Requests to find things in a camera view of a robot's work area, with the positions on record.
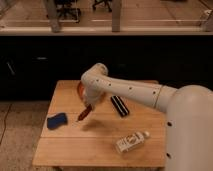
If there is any blue sponge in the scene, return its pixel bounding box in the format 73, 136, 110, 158
47, 113, 68, 130

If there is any black office chair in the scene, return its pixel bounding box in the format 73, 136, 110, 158
54, 0, 81, 23
92, 0, 113, 14

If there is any black office chair right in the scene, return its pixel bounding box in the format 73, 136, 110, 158
92, 0, 113, 14

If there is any black cabinet counter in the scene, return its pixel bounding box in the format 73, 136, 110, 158
0, 34, 213, 101

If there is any white labelled bottle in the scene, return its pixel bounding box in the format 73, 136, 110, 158
115, 131, 150, 154

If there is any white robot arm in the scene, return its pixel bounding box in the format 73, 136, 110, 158
81, 63, 213, 171

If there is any black office chair left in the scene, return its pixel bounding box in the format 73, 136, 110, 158
54, 0, 81, 23

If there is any dark red pepper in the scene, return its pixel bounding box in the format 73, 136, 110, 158
77, 105, 93, 122

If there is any wooden table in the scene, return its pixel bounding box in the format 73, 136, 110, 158
33, 80, 165, 168

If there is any orange ceramic cup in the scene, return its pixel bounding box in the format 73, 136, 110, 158
77, 82, 84, 100

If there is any black white striped block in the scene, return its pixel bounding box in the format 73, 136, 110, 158
110, 96, 129, 117

